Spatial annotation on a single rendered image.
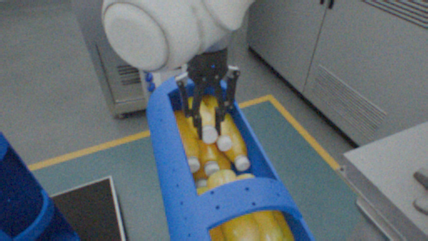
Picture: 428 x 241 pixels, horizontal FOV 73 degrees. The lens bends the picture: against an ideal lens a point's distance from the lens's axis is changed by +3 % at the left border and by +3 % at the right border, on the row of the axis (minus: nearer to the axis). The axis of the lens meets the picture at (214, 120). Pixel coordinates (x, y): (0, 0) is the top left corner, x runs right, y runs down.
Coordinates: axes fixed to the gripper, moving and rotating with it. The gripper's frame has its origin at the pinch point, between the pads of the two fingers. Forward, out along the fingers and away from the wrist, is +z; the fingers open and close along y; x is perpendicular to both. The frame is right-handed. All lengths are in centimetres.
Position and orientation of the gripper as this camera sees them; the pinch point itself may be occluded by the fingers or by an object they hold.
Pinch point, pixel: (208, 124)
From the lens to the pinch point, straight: 65.4
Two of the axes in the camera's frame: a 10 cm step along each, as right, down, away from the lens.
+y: -9.6, 2.0, -2.1
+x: 2.9, 6.5, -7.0
